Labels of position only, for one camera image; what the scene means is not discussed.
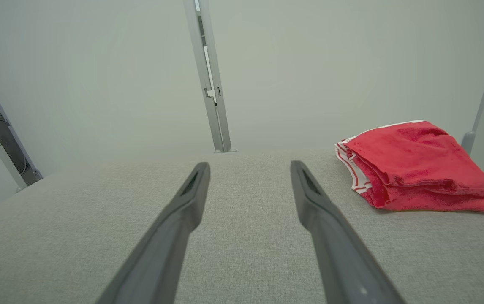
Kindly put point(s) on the red and white garment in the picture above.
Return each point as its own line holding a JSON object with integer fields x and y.
{"x": 415, "y": 164}

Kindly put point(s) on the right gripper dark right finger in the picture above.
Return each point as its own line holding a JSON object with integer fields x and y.
{"x": 335, "y": 249}

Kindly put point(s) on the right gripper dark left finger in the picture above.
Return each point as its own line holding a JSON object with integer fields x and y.
{"x": 170, "y": 236}

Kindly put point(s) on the grey double partition post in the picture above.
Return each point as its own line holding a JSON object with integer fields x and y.
{"x": 214, "y": 105}

